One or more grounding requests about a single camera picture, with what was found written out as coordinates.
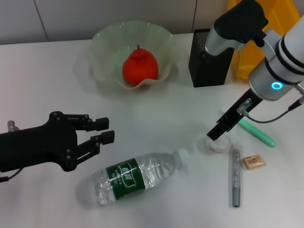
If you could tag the white paper ball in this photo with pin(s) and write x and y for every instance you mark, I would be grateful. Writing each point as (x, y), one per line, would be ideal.
(221, 147)

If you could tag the black mesh pen holder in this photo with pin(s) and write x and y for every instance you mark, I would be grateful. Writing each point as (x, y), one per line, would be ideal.
(206, 71)

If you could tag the mint green pen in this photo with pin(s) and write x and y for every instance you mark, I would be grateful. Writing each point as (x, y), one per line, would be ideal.
(259, 135)

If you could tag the clear water bottle green label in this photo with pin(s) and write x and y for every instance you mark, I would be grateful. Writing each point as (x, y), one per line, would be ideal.
(126, 178)

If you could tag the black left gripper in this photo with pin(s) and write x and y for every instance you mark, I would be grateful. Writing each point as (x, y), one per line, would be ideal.
(35, 147)

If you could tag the beige eraser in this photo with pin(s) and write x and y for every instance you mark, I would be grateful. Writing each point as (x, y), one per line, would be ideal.
(254, 162)

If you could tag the yellow plastic storage bin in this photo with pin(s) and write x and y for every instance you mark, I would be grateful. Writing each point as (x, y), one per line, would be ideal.
(244, 69)

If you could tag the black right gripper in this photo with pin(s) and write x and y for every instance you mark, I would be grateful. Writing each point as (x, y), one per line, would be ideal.
(240, 111)

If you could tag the grey marker pen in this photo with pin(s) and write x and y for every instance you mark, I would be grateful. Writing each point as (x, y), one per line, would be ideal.
(235, 178)

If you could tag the translucent green wavy fruit plate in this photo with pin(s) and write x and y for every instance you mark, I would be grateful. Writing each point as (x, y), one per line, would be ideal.
(161, 47)

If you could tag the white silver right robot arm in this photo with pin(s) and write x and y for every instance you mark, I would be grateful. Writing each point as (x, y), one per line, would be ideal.
(285, 59)

